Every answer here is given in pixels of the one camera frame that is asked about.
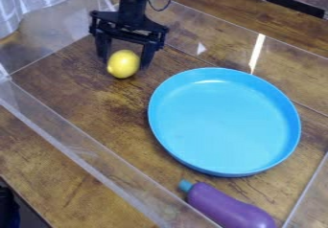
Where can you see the purple toy eggplant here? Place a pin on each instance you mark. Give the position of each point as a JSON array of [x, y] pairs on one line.
[[228, 211]]

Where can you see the yellow lemon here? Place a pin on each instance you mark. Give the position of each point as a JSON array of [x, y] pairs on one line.
[[122, 64]]

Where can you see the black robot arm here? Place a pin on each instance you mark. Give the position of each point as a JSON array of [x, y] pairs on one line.
[[132, 9]]

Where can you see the blue round tray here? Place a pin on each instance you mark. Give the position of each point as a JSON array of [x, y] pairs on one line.
[[224, 122]]

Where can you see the clear acrylic enclosure wall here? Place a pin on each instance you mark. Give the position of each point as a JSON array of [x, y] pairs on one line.
[[79, 154]]

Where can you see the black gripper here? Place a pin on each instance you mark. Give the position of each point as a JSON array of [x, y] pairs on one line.
[[109, 26]]

